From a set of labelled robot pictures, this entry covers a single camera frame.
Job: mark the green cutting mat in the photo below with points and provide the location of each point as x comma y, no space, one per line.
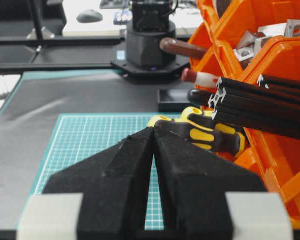
77,136

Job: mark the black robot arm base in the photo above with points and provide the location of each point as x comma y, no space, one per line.
142,55

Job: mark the black round tool handle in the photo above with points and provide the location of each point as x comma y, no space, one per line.
199,97

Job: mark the silver corner bracket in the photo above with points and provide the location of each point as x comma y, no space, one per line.
249,38
245,53
292,28

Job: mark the brown tool handle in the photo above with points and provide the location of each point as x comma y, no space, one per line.
178,47

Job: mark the black aluminium extrusion frame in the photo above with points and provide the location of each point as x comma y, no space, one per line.
270,108

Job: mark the silver corner bracket upper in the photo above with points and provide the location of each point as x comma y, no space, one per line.
292,28

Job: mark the yellow black screwdriver handle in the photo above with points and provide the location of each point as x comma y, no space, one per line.
211,135

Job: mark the orange container rack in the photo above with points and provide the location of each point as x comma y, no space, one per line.
276,158

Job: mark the small black tray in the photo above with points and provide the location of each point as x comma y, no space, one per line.
173,100

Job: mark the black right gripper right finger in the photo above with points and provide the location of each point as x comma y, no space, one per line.
215,199

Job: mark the grey computer mouse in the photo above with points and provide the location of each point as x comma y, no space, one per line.
89,16

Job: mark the black table mat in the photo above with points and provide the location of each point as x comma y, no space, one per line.
28,119

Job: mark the red white tool handle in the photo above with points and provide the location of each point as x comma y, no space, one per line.
202,79

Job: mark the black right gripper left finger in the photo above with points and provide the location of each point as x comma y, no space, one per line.
103,197

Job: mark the silver corner bracket lower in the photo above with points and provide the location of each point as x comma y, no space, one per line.
245,53

